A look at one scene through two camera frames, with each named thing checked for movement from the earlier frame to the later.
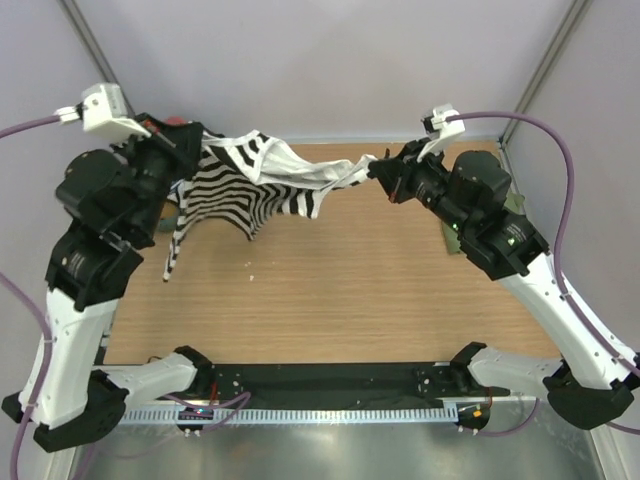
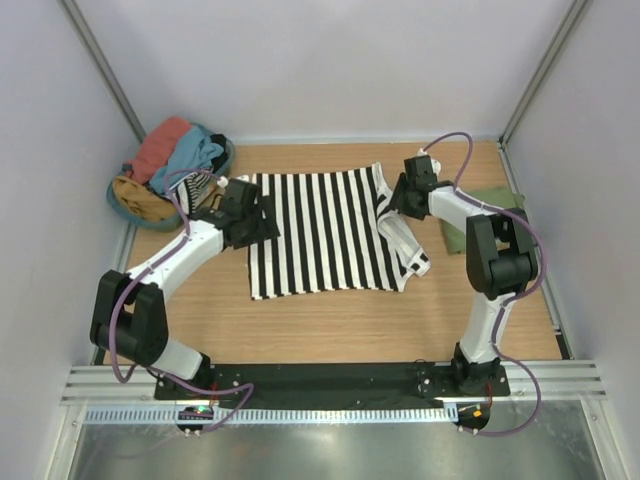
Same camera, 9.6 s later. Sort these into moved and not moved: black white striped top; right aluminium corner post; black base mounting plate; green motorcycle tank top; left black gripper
Moved: left black gripper; black white striped top
Not moved: green motorcycle tank top; black base mounting plate; right aluminium corner post
